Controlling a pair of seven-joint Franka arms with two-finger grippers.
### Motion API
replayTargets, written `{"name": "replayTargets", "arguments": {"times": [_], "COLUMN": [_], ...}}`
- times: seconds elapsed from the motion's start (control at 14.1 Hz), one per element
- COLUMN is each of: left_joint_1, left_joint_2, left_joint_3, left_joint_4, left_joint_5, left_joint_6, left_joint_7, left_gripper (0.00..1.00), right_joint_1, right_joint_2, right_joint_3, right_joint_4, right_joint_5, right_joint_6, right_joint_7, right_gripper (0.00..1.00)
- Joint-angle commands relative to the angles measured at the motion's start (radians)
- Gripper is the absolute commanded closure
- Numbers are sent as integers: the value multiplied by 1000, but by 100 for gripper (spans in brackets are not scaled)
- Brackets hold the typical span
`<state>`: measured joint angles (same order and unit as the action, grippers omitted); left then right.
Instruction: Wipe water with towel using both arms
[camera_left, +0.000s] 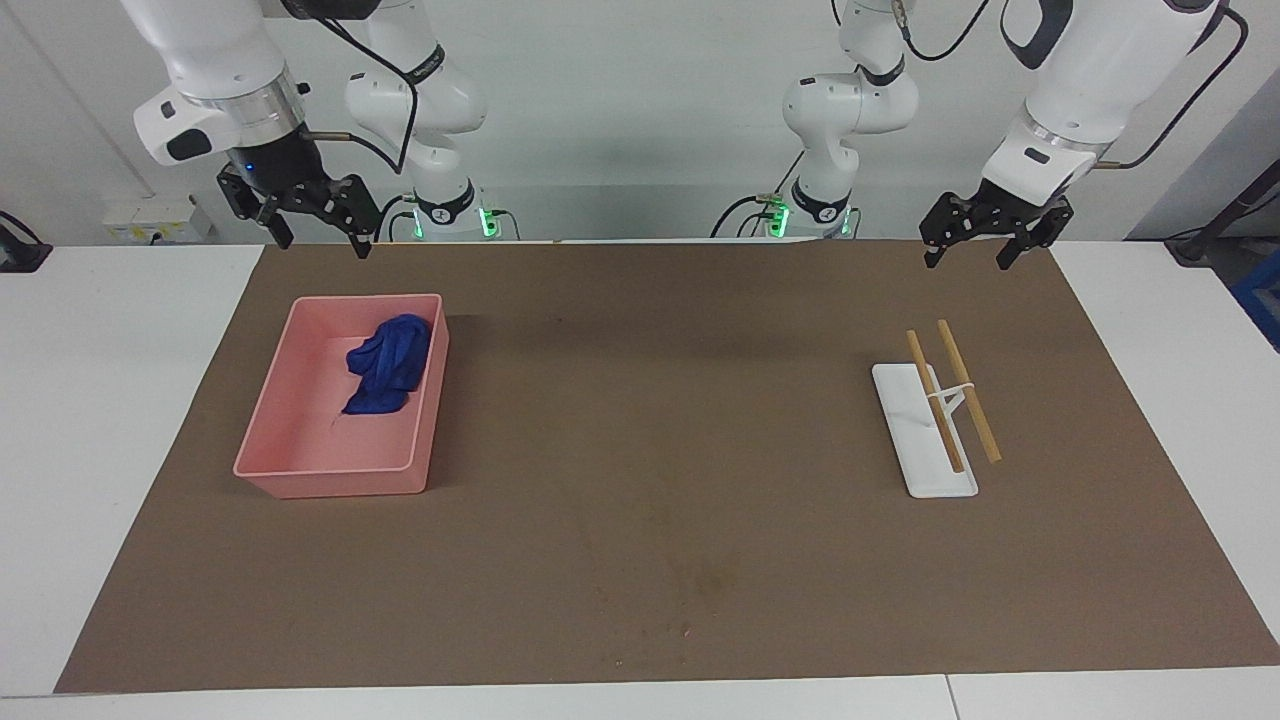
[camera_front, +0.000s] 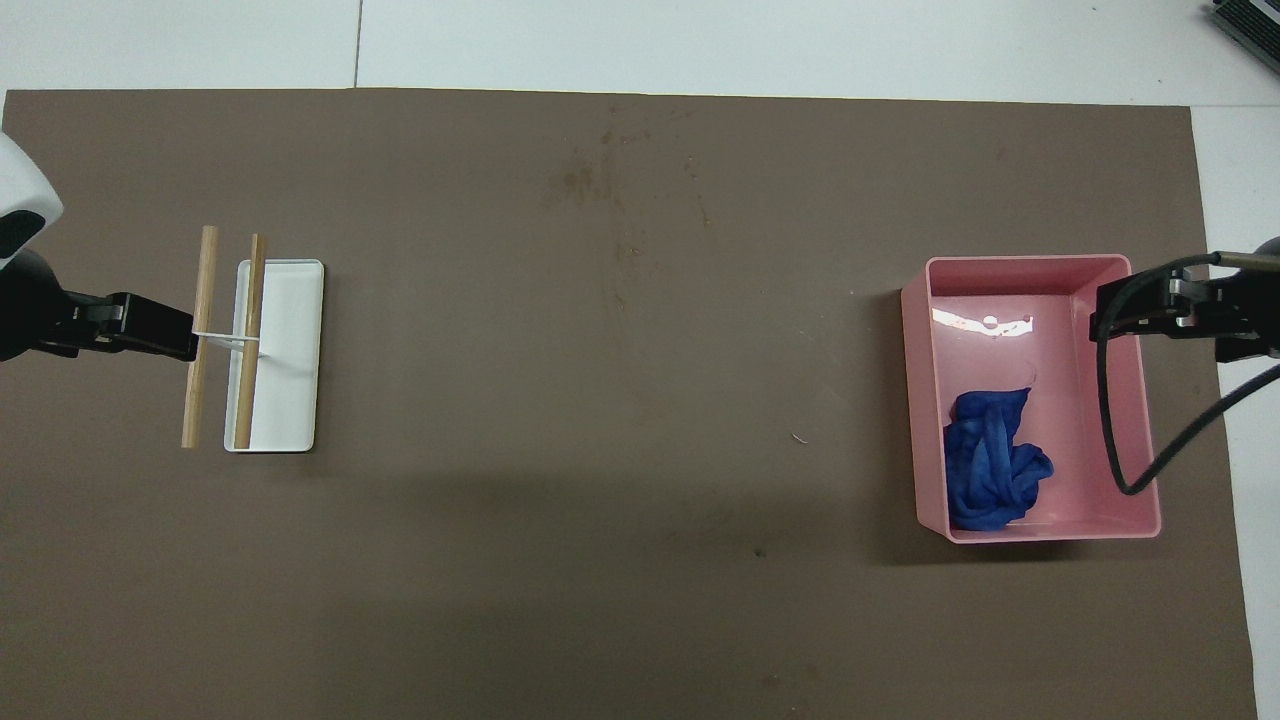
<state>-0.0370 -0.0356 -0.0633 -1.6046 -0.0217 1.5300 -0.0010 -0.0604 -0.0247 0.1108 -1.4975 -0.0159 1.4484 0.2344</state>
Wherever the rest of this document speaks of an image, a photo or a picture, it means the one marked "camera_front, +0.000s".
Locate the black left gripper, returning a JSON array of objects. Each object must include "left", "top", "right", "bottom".
[{"left": 0, "top": 248, "right": 200, "bottom": 363}]

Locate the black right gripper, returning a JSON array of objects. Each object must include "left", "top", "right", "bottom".
[{"left": 1089, "top": 237, "right": 1280, "bottom": 367}]

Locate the blue towel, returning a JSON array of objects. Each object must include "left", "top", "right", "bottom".
[{"left": 944, "top": 387, "right": 1056, "bottom": 533}]

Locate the wooden rack rod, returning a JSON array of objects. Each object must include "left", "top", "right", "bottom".
[
  {"left": 233, "top": 234, "right": 269, "bottom": 450},
  {"left": 181, "top": 225, "right": 219, "bottom": 449}
]

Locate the pink plastic bin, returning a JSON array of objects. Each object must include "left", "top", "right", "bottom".
[{"left": 900, "top": 254, "right": 1163, "bottom": 544}]

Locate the dark grey device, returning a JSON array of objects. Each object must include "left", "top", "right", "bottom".
[{"left": 1208, "top": 0, "right": 1280, "bottom": 73}]

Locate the brown table mat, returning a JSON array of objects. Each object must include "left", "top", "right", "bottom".
[{"left": 0, "top": 88, "right": 1259, "bottom": 720}]

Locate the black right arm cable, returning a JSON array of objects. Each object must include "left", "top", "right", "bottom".
[{"left": 1095, "top": 250, "right": 1280, "bottom": 497}]

